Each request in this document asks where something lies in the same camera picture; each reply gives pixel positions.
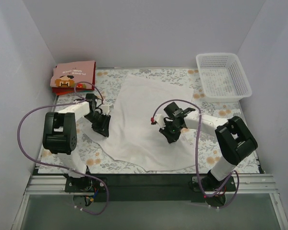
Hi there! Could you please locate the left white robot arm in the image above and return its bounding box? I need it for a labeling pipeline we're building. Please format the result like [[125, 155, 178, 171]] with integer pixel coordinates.
[[43, 93, 112, 192]]

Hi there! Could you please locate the white plastic mesh basket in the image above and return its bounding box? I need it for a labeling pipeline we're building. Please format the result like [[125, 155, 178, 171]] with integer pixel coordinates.
[[196, 53, 252, 103]]

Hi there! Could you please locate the folded red t shirt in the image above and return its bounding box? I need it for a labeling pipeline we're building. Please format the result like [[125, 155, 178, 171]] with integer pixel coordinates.
[[52, 61, 97, 96]]

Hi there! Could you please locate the floral patterned table mat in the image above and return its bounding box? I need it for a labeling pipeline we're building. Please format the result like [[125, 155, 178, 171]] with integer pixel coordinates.
[[38, 69, 259, 174]]

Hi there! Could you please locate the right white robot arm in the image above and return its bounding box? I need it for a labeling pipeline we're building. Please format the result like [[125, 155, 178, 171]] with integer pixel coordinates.
[[151, 100, 258, 192]]

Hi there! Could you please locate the white t shirt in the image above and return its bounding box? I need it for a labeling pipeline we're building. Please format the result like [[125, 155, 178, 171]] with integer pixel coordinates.
[[83, 75, 195, 171]]

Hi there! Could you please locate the purple cable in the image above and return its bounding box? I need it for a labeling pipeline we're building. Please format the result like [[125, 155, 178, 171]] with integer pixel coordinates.
[[150, 99, 240, 209], [17, 81, 110, 216]]

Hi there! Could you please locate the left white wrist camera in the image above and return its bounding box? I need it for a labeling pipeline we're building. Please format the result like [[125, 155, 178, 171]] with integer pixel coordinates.
[[98, 104, 114, 115]]

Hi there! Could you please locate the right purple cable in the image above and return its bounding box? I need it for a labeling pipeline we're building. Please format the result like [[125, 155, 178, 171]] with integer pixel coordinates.
[[150, 99, 240, 209]]

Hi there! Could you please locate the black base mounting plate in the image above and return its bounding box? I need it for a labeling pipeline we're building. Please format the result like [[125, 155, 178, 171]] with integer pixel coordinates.
[[64, 173, 236, 203]]

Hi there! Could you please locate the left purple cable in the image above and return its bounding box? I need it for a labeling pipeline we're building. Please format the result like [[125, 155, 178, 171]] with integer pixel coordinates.
[[17, 81, 110, 216]]

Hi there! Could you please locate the folded pink printed t shirt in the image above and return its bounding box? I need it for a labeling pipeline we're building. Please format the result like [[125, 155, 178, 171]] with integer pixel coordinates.
[[49, 61, 96, 90]]

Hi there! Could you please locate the aluminium extrusion rail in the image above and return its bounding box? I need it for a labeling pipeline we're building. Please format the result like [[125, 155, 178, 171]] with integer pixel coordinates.
[[12, 173, 288, 230]]

